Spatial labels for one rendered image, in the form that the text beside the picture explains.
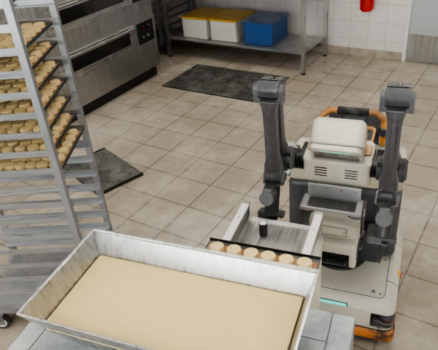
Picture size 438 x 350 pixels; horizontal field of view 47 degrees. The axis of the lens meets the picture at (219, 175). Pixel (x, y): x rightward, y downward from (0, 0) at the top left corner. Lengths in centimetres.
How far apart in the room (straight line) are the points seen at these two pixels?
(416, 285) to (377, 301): 56
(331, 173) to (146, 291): 118
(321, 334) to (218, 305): 23
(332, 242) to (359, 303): 35
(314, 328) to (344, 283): 140
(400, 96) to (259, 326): 93
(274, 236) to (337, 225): 44
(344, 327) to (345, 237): 119
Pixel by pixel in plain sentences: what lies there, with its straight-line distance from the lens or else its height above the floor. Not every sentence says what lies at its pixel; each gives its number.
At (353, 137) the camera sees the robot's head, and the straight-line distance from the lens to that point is 200.
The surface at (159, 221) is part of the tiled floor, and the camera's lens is 347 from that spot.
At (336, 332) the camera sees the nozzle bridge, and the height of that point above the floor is 118.
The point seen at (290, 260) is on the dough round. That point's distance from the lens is 171.
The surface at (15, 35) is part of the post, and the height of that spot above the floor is 157.
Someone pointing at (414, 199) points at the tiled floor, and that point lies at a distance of 366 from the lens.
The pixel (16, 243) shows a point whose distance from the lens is 324.
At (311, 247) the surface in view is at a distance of 179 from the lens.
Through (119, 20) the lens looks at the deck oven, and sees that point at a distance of 540.
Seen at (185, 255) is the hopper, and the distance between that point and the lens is 118.
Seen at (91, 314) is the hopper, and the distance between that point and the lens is 115.
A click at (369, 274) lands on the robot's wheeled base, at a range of 262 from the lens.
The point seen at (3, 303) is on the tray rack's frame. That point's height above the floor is 15.
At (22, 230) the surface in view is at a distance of 317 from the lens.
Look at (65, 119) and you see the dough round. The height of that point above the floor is 106.
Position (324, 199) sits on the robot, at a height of 81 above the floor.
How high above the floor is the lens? 207
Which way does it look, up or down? 32 degrees down
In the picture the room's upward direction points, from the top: 5 degrees counter-clockwise
